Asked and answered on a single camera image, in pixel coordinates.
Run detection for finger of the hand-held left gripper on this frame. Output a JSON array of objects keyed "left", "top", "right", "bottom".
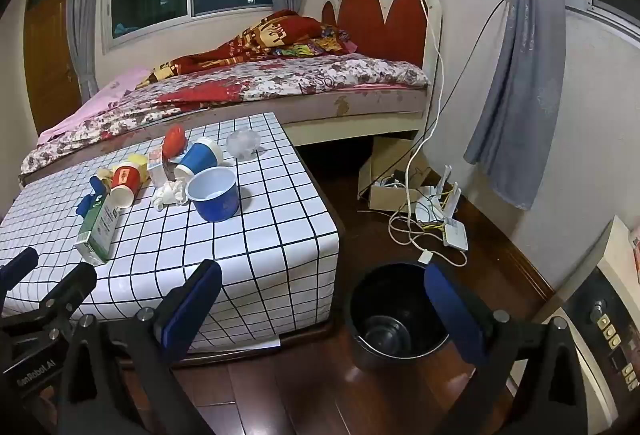
[
  {"left": 0, "top": 262, "right": 98, "bottom": 345},
  {"left": 0, "top": 246, "right": 40, "bottom": 288}
]

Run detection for white tissue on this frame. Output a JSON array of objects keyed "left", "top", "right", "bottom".
[{"left": 151, "top": 180, "right": 191, "bottom": 210}]

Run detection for brown wooden door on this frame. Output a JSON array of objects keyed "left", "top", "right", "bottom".
[{"left": 22, "top": 0, "right": 83, "bottom": 136}]

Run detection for thin black cable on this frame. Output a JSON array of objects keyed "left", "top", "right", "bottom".
[{"left": 382, "top": 0, "right": 511, "bottom": 186}]

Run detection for blue paper bowl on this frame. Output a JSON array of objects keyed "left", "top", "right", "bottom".
[{"left": 186, "top": 166, "right": 240, "bottom": 222}]

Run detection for pink blanket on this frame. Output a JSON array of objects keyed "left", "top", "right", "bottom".
[{"left": 37, "top": 67, "right": 151, "bottom": 143}]

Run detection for red white headboard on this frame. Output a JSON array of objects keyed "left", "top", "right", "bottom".
[{"left": 320, "top": 0, "right": 443, "bottom": 70}]

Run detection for black trash bin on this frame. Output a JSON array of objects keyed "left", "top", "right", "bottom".
[{"left": 345, "top": 261, "right": 453, "bottom": 371}]

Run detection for blue paper cup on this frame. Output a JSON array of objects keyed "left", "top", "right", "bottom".
[{"left": 172, "top": 137, "right": 224, "bottom": 180}]

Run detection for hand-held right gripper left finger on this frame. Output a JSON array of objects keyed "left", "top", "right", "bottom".
[{"left": 57, "top": 259, "right": 223, "bottom": 435}]

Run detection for grey tied curtain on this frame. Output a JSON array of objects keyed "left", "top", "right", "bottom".
[{"left": 464, "top": 0, "right": 568, "bottom": 210}]

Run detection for white router with antennas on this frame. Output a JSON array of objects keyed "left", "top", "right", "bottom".
[{"left": 415, "top": 165, "right": 463, "bottom": 223}]

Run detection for floral bedsheet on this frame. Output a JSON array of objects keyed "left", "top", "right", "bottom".
[{"left": 20, "top": 54, "right": 432, "bottom": 176}]

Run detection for table with checkered cloth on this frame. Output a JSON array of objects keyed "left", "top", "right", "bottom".
[{"left": 0, "top": 112, "right": 346, "bottom": 356}]

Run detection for clear plastic cup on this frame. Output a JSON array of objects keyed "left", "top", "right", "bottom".
[{"left": 226, "top": 129, "right": 263, "bottom": 160}]

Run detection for cardboard box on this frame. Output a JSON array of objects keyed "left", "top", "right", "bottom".
[{"left": 357, "top": 137, "right": 436, "bottom": 213}]

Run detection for red crumpled bag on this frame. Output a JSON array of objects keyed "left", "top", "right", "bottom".
[{"left": 162, "top": 125, "right": 187, "bottom": 160}]

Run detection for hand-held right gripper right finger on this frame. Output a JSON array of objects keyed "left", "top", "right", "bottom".
[{"left": 424, "top": 262, "right": 588, "bottom": 435}]

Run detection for white wooden bed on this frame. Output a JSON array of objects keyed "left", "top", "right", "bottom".
[{"left": 17, "top": 0, "right": 445, "bottom": 188}]

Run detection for blue plastic wrapper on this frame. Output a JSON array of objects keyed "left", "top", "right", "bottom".
[{"left": 76, "top": 175, "right": 108, "bottom": 217}]

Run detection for red paper cup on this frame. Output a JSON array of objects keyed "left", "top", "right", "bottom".
[{"left": 109, "top": 163, "right": 147, "bottom": 210}]

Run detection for red patterned quilt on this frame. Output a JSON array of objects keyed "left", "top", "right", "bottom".
[{"left": 135, "top": 10, "right": 358, "bottom": 88}]

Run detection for white appliance with control panel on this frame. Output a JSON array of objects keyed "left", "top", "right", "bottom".
[{"left": 530, "top": 215, "right": 640, "bottom": 435}]

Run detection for green white carton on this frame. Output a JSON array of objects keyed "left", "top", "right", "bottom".
[{"left": 74, "top": 192, "right": 121, "bottom": 265}]

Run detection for flat white modem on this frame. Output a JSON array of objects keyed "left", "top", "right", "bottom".
[{"left": 442, "top": 220, "right": 469, "bottom": 251}]

